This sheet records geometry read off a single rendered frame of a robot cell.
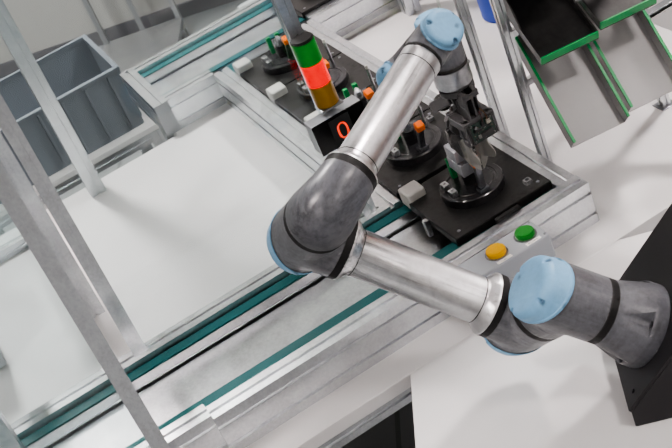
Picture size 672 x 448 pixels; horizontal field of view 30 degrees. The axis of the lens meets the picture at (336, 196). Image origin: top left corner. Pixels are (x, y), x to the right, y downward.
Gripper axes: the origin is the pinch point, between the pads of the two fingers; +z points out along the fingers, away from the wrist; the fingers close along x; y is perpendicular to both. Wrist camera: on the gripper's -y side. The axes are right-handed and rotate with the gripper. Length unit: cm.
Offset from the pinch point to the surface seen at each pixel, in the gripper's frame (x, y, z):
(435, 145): 2.5, -26.5, 8.1
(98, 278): -76, -21, -10
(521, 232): -2.2, 14.2, 9.9
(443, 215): -9.4, -4.8, 10.0
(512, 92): 35, -49, 21
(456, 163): -2.3, -5.9, 1.3
